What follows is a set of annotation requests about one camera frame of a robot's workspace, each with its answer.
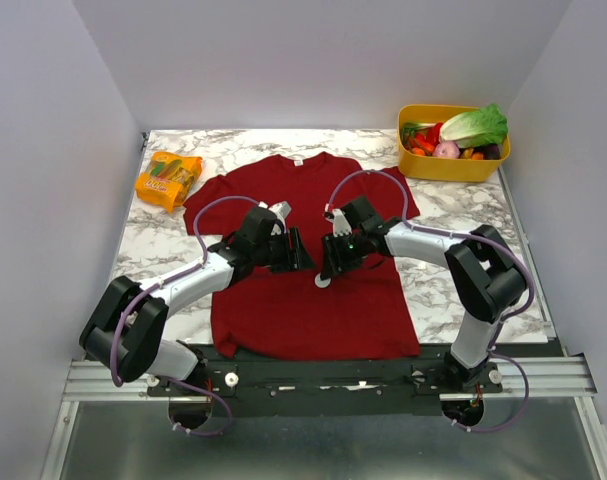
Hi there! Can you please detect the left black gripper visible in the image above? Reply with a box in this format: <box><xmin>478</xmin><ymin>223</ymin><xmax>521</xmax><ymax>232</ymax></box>
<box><xmin>254</xmin><ymin>227</ymin><xmax>317</xmax><ymax>275</ymax></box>

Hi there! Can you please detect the red t-shirt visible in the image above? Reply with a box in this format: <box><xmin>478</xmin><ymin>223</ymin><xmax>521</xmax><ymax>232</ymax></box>
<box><xmin>184</xmin><ymin>152</ymin><xmax>420</xmax><ymax>361</ymax></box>

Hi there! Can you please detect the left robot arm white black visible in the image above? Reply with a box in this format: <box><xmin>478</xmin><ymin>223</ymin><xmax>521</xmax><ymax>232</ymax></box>
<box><xmin>79</xmin><ymin>202</ymin><xmax>314</xmax><ymax>395</ymax></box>

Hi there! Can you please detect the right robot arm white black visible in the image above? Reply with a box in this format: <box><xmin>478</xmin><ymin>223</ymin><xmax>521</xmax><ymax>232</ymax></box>
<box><xmin>315</xmin><ymin>196</ymin><xmax>532</xmax><ymax>392</ymax></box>

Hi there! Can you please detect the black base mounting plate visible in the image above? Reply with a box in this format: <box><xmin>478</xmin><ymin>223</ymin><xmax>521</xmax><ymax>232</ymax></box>
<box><xmin>85</xmin><ymin>342</ymin><xmax>569</xmax><ymax>419</ymax></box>

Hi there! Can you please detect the yellow plastic bin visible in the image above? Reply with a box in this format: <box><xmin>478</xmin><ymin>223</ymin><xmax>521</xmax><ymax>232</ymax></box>
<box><xmin>397</xmin><ymin>104</ymin><xmax>510</xmax><ymax>183</ymax></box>

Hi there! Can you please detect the orange snack packet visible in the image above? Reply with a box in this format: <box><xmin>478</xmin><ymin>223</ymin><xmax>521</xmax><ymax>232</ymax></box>
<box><xmin>135</xmin><ymin>151</ymin><xmax>203</xmax><ymax>213</ymax></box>

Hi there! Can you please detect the toy pink onion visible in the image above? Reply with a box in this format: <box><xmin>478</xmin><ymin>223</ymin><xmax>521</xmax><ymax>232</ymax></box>
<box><xmin>433</xmin><ymin>140</ymin><xmax>460</xmax><ymax>159</ymax></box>

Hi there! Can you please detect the toy red pepper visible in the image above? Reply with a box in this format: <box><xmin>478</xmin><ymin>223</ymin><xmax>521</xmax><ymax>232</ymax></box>
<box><xmin>414</xmin><ymin>122</ymin><xmax>443</xmax><ymax>151</ymax></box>

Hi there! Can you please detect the toy lettuce head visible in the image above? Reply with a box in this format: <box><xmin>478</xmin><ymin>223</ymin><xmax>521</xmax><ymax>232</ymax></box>
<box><xmin>439</xmin><ymin>103</ymin><xmax>508</xmax><ymax>149</ymax></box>

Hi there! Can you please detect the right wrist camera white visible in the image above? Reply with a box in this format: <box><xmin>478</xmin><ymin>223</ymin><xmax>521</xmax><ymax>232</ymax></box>
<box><xmin>324</xmin><ymin>205</ymin><xmax>353</xmax><ymax>238</ymax></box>

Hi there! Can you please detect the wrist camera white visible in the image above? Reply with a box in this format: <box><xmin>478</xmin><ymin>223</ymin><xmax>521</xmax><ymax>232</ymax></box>
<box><xmin>258</xmin><ymin>201</ymin><xmax>291</xmax><ymax>224</ymax></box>
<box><xmin>324</xmin><ymin>205</ymin><xmax>353</xmax><ymax>238</ymax></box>

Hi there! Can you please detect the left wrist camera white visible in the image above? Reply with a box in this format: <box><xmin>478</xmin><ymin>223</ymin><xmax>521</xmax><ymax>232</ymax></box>
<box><xmin>258</xmin><ymin>201</ymin><xmax>291</xmax><ymax>224</ymax></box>

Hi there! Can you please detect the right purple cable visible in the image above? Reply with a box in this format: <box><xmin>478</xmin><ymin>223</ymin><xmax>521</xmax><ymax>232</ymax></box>
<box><xmin>325</xmin><ymin>169</ymin><xmax>537</xmax><ymax>434</ymax></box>

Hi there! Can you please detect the purple cable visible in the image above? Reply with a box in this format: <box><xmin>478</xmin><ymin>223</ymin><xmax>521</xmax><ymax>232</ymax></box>
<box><xmin>110</xmin><ymin>195</ymin><xmax>264</xmax><ymax>437</ymax></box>
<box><xmin>325</xmin><ymin>169</ymin><xmax>537</xmax><ymax>434</ymax></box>

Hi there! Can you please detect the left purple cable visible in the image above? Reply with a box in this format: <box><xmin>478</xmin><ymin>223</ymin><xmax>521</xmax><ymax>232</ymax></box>
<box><xmin>110</xmin><ymin>195</ymin><xmax>264</xmax><ymax>437</ymax></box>

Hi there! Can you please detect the aluminium rail frame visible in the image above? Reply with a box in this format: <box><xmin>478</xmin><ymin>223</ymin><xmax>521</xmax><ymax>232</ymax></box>
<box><xmin>42</xmin><ymin>342</ymin><xmax>607</xmax><ymax>479</ymax></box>

